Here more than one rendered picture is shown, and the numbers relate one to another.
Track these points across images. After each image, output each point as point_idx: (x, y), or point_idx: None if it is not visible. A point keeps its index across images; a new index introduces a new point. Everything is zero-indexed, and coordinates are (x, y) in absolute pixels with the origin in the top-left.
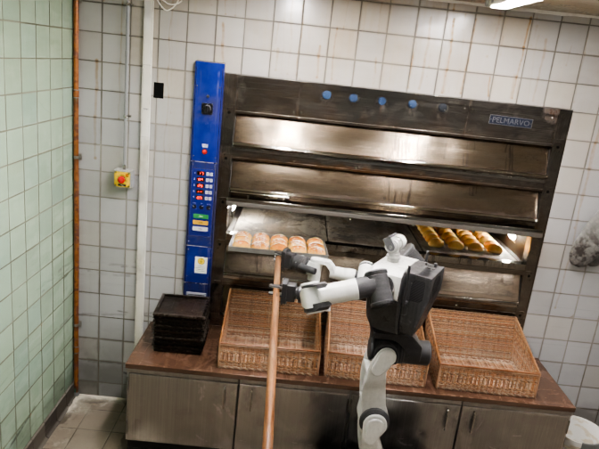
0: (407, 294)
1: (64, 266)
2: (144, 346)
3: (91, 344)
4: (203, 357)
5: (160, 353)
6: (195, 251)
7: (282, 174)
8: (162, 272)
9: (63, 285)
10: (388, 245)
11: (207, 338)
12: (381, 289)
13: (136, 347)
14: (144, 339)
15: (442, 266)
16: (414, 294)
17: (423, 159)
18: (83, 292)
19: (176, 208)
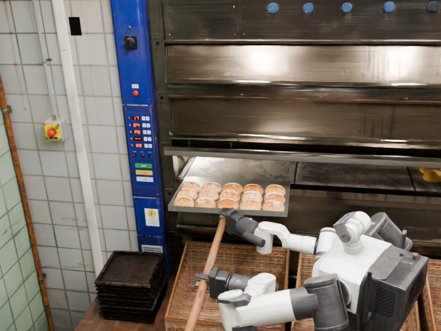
0: (371, 304)
1: (12, 226)
2: (95, 312)
3: (59, 295)
4: (155, 327)
5: (109, 321)
6: (144, 203)
7: (229, 111)
8: (115, 224)
9: (14, 245)
10: (340, 234)
11: (165, 297)
12: (325, 310)
13: (86, 314)
14: (98, 302)
15: (426, 257)
16: (381, 306)
17: (409, 79)
18: (41, 246)
19: (117, 157)
